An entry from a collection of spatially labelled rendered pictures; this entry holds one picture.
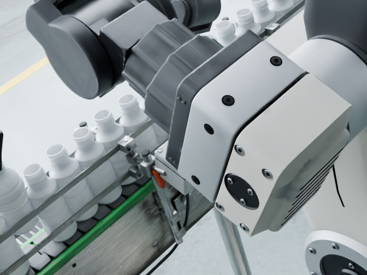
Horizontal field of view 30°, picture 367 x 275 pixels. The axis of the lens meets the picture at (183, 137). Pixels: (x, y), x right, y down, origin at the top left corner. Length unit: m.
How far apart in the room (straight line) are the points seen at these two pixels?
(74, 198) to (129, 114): 0.20
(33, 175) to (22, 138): 2.45
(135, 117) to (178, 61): 0.82
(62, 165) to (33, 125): 2.48
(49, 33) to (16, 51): 4.05
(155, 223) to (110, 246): 0.12
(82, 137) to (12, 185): 0.16
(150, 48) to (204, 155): 0.10
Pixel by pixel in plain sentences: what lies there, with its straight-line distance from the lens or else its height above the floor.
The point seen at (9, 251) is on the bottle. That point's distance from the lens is 1.28.
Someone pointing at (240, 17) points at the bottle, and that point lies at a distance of 1.53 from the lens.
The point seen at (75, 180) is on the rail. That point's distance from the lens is 1.30.
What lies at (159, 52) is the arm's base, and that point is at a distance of 0.56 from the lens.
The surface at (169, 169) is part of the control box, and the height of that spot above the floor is 1.09.
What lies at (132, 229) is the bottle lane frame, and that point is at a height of 0.93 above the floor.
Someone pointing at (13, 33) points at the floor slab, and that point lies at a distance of 4.93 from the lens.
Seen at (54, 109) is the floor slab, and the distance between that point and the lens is 3.82.
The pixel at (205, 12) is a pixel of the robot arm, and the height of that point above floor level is 1.41.
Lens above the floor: 1.85
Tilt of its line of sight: 35 degrees down
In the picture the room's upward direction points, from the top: 19 degrees counter-clockwise
